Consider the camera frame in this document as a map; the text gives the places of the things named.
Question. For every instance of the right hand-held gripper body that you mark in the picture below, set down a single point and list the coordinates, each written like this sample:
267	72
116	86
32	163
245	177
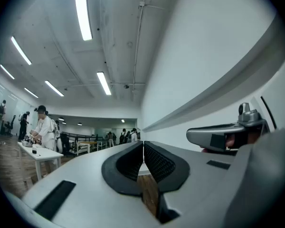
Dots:
204	135

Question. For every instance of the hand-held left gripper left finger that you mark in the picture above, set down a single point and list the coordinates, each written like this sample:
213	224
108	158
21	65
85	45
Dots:
85	186

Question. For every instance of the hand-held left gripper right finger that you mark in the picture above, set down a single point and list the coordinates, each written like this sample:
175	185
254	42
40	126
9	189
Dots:
199	186

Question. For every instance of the person's right hand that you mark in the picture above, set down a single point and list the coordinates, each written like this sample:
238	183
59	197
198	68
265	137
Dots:
230	140

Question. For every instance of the wooden top table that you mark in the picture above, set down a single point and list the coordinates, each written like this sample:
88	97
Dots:
88	142

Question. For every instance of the black metal railing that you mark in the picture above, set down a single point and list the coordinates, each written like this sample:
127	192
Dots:
80	135

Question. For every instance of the white table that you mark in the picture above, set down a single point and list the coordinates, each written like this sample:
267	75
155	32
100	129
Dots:
45	154

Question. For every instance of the small black container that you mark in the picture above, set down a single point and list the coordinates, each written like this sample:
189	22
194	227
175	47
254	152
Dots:
35	150

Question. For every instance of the ceiling dome sensor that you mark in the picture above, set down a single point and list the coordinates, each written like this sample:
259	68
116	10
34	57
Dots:
126	86

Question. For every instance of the white ceiling conduit pipe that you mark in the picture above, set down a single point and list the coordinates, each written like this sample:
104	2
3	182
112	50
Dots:
141	4

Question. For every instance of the ceiling strip lights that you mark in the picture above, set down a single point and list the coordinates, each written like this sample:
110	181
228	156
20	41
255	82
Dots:
83	13

